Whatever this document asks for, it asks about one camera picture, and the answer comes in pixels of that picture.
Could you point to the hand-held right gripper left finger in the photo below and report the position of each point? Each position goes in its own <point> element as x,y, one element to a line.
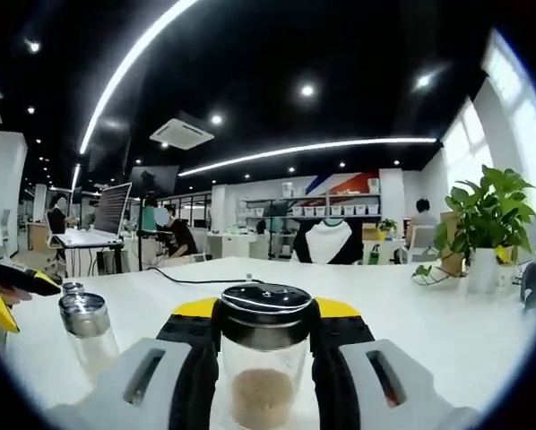
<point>187,358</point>

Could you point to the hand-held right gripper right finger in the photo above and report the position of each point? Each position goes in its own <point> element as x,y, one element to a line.
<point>339,358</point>

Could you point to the tall seasoning bottle pale powder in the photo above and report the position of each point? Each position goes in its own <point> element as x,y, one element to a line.
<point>82,318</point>

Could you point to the tall seasoning bottle brown powder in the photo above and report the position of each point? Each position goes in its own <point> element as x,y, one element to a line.
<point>268,322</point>

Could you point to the open laptop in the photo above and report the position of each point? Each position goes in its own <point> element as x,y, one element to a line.
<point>113,208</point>

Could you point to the black and white shirt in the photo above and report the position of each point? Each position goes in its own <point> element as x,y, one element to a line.
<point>328,242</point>

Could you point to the white mesh office chair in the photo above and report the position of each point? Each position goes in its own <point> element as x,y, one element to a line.
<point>420,244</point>

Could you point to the small plant yellow pot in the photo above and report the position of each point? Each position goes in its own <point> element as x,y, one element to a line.
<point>386,226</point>

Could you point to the shelf rack with white bins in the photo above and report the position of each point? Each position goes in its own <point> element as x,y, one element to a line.
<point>339,209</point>

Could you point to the brown paper bag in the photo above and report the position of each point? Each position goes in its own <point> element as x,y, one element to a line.
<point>449,219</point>

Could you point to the curved ceiling light strip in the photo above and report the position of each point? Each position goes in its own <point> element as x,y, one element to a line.
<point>114,76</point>
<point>317,146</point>

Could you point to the green plant in white pot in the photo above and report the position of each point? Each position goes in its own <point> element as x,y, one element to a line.
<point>492,210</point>

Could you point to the ceiling air conditioner unit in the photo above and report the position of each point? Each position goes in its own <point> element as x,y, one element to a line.
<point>182,133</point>

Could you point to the wide window white blinds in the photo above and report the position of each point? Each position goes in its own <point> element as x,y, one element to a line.
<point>514,89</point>

